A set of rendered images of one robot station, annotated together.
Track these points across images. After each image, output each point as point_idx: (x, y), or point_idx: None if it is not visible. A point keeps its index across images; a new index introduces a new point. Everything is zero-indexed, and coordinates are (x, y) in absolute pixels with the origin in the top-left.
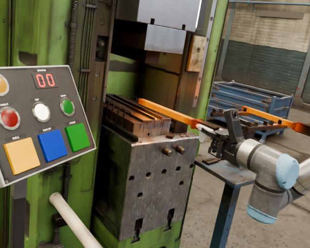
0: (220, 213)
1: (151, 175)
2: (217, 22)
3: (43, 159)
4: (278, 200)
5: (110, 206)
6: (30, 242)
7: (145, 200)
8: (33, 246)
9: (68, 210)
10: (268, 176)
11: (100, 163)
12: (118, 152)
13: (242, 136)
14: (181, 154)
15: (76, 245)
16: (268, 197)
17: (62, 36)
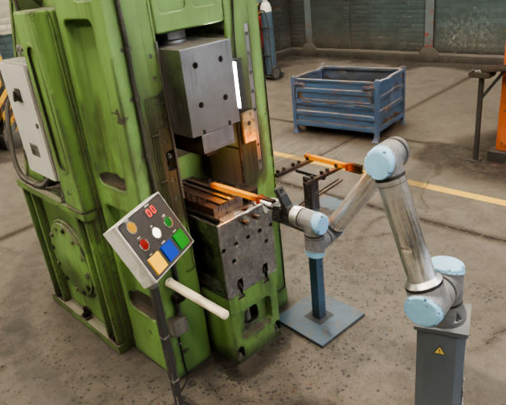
0: None
1: (238, 243)
2: (259, 90)
3: (168, 261)
4: (320, 242)
5: (213, 276)
6: None
7: (240, 263)
8: None
9: (184, 288)
10: (308, 230)
11: (193, 243)
12: (207, 234)
13: (291, 203)
14: (258, 219)
15: (195, 314)
16: (313, 242)
17: (142, 165)
